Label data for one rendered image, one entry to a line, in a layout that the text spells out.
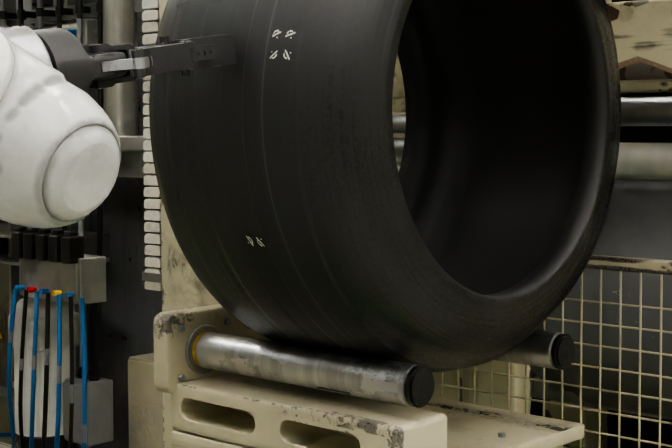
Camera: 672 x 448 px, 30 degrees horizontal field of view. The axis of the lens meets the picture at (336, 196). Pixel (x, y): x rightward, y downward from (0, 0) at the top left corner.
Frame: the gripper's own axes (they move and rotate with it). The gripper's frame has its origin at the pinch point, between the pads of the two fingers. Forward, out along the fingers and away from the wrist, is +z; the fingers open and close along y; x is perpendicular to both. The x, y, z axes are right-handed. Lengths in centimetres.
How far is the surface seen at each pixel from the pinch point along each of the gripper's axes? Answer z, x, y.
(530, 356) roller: 40, 41, -8
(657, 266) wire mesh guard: 62, 34, -14
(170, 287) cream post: 21, 32, 36
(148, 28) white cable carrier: 27.0, -2.4, 41.1
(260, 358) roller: 12.8, 36.2, 10.6
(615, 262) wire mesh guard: 62, 34, -8
